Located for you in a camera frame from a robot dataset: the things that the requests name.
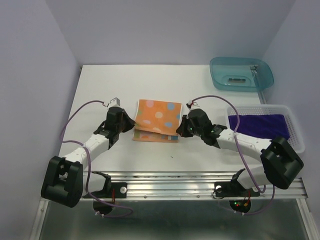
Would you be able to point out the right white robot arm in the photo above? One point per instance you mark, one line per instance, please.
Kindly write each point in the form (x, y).
(280, 164)

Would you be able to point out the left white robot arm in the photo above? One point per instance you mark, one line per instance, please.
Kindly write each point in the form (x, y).
(64, 181)

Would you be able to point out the white perforated basket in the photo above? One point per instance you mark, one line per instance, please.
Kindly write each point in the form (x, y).
(296, 140)

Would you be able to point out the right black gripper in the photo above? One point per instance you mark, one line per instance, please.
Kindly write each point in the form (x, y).
(181, 128)

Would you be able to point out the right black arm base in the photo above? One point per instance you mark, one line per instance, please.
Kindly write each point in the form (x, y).
(233, 189)

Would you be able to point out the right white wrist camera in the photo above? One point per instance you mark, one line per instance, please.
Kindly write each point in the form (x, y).
(192, 105)

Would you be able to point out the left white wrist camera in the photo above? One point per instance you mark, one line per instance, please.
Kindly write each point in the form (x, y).
(115, 102)

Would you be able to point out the aluminium mounting rail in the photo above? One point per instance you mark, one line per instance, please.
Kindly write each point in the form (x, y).
(190, 185)

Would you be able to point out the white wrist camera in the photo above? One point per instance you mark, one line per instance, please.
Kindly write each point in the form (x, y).
(115, 102)
(192, 105)

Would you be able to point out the blue plastic tub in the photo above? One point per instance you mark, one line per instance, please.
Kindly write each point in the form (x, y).
(240, 74)

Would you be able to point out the purple towel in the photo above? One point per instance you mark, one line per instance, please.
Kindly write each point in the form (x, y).
(263, 126)

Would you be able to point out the orange towel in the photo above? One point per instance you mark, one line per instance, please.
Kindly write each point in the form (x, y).
(157, 121)

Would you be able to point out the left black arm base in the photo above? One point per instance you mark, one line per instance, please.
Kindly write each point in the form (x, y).
(105, 194)

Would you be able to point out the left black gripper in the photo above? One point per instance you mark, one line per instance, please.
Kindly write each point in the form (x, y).
(130, 123)

